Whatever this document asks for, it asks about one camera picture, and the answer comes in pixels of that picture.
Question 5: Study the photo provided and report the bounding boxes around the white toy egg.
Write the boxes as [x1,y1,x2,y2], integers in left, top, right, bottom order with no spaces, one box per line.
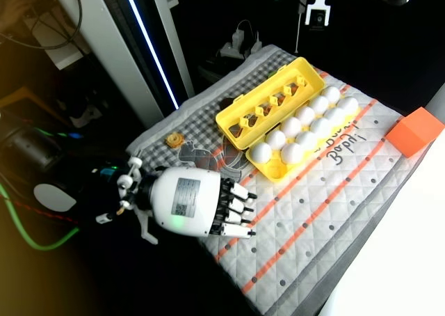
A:
[280,116,302,138]
[337,95,360,116]
[309,95,330,115]
[266,129,288,150]
[321,85,342,104]
[310,117,333,139]
[250,141,273,164]
[325,106,348,127]
[295,106,316,126]
[296,130,318,152]
[280,142,305,166]

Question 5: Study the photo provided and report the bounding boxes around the yellow egg carton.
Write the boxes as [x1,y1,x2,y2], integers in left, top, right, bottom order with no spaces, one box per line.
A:
[214,56,362,184]

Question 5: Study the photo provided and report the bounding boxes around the swirled toy butter cookie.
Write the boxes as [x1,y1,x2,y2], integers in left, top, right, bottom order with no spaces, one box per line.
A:
[165,131,186,148]

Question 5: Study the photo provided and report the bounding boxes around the grey quilt with bear print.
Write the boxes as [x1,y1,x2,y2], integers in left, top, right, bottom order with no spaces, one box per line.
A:
[125,43,439,316]

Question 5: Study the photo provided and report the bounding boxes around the orange cube block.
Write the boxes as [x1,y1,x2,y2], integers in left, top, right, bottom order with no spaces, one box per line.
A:
[385,106,445,159]

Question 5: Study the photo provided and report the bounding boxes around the white power strip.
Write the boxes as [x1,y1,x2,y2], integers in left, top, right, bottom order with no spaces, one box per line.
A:
[219,19,268,60]

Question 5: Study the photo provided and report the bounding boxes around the white column with blue strip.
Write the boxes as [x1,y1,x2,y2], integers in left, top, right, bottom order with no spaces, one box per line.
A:
[47,0,195,129]

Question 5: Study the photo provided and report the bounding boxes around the white camera on bracket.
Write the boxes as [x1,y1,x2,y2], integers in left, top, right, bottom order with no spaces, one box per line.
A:
[304,0,330,29]

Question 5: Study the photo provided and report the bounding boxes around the green cable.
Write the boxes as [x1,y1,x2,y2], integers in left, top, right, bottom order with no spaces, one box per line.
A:
[0,182,81,251]

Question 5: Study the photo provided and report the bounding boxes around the red braided cable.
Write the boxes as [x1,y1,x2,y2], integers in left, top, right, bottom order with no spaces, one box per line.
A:
[0,194,80,225]

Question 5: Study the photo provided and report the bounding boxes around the black cable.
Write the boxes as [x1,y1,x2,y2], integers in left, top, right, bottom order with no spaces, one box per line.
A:
[0,0,84,51]

